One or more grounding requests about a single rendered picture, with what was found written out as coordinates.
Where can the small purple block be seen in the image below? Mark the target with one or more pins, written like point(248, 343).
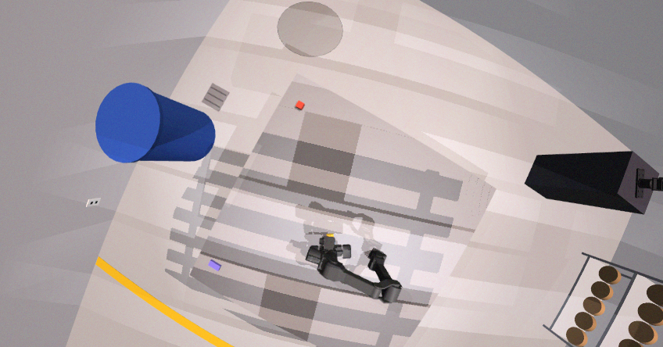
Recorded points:
point(214, 265)

